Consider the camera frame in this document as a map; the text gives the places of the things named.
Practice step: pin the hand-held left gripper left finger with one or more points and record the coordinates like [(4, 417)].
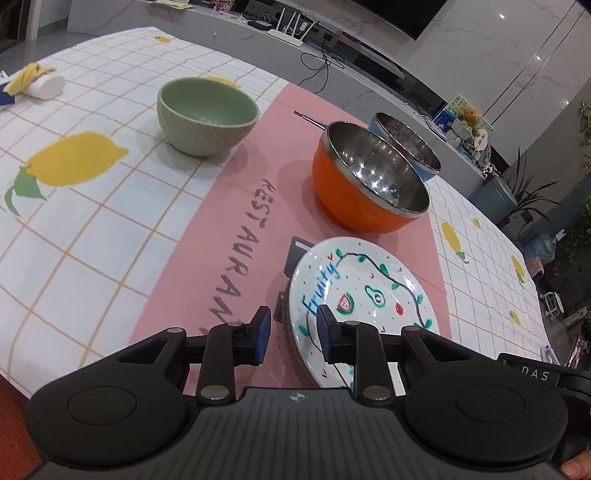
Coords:
[(263, 332)]

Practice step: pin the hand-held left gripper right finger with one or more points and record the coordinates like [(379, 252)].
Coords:
[(325, 337)]

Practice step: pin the painted white plate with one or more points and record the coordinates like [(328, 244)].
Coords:
[(369, 277)]

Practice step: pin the orange steel bowl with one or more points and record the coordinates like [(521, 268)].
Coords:
[(341, 184)]

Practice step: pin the blue steel bowl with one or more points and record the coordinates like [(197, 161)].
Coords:
[(411, 138)]

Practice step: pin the green ceramic bowl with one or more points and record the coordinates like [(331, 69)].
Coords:
[(203, 106)]

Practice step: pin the person's right hand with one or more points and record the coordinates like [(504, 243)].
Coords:
[(579, 467)]

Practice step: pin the pink printed placemat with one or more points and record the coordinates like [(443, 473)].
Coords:
[(207, 230)]

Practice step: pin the blue plastic bag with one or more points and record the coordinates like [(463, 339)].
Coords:
[(542, 247)]

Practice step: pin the checked lemon tablecloth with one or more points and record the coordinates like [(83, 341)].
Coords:
[(92, 221)]

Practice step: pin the tall potted plant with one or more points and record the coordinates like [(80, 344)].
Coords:
[(528, 198)]

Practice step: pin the grey trash bin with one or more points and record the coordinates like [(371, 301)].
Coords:
[(494, 201)]

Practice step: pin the thin metal stick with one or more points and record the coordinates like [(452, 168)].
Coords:
[(311, 120)]

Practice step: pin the brown teddy bear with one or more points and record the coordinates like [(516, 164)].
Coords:
[(471, 116)]

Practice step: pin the white router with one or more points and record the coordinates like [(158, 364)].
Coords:
[(286, 36)]

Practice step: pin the small white cup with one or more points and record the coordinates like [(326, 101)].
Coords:
[(46, 86)]

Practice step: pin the black television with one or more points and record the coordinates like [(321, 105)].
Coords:
[(401, 14)]

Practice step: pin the paper sheets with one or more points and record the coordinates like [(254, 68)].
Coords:
[(171, 3)]

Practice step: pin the yellow cloth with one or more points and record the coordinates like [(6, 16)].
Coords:
[(25, 78)]

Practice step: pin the blue and white box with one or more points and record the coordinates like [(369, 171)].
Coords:
[(4, 99)]

